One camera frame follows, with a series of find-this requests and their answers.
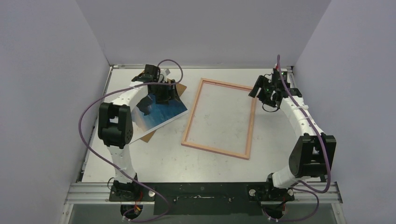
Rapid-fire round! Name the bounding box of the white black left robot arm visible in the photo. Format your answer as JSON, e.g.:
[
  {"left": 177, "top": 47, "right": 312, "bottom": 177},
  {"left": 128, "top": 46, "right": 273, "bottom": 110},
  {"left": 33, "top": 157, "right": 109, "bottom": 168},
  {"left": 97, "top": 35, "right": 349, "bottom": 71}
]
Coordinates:
[{"left": 98, "top": 64, "right": 179, "bottom": 201}]

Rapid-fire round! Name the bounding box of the aluminium front rail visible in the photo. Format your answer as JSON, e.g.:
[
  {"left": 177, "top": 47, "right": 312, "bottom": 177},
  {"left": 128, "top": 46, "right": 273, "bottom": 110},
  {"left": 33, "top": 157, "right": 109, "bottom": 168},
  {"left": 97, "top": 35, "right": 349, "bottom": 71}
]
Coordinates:
[{"left": 65, "top": 182, "right": 343, "bottom": 204}]

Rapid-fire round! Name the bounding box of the aluminium table edge rail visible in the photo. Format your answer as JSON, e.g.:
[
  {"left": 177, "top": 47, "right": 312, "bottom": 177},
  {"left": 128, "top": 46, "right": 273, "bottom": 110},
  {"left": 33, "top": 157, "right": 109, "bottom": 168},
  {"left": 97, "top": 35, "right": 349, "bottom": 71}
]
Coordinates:
[{"left": 76, "top": 65, "right": 120, "bottom": 182}]

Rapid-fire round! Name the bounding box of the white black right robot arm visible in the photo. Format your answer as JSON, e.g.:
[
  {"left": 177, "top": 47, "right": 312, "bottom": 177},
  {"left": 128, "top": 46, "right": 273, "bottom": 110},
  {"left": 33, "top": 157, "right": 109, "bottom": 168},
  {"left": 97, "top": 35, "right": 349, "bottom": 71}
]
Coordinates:
[{"left": 249, "top": 70, "right": 336, "bottom": 201}]

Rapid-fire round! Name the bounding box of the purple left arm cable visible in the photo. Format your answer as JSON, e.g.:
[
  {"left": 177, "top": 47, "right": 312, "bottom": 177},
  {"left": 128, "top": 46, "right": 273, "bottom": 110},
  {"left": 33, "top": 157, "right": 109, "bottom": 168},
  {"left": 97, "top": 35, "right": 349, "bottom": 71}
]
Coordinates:
[{"left": 78, "top": 59, "right": 184, "bottom": 223}]

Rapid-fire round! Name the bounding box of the brown backing board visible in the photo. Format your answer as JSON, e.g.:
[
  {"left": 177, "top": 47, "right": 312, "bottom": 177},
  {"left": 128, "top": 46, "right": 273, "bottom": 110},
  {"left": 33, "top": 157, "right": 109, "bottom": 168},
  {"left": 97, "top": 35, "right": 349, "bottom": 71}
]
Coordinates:
[{"left": 140, "top": 84, "right": 187, "bottom": 143}]

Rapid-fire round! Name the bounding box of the blue landscape photo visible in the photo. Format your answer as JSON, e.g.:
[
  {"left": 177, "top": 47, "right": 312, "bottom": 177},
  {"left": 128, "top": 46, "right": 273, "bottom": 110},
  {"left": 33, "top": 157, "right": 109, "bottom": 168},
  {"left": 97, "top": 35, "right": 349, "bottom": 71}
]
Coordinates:
[{"left": 131, "top": 94, "right": 188, "bottom": 142}]

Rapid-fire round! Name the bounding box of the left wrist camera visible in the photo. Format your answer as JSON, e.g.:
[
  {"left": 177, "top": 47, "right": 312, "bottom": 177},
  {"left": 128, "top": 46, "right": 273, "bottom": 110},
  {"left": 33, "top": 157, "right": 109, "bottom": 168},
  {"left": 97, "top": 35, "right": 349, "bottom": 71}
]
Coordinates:
[{"left": 131, "top": 64, "right": 170, "bottom": 83}]

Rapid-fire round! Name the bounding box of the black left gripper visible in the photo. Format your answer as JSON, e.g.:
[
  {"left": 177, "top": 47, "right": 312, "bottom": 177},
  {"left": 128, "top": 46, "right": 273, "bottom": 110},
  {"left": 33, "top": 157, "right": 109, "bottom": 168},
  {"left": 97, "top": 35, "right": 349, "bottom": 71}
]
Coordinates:
[{"left": 150, "top": 80, "right": 180, "bottom": 105}]

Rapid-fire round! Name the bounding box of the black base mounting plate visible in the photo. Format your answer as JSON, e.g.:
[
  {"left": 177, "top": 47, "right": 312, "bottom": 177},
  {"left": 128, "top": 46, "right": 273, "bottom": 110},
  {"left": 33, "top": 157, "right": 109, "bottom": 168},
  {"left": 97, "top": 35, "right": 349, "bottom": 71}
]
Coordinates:
[{"left": 108, "top": 182, "right": 295, "bottom": 218}]

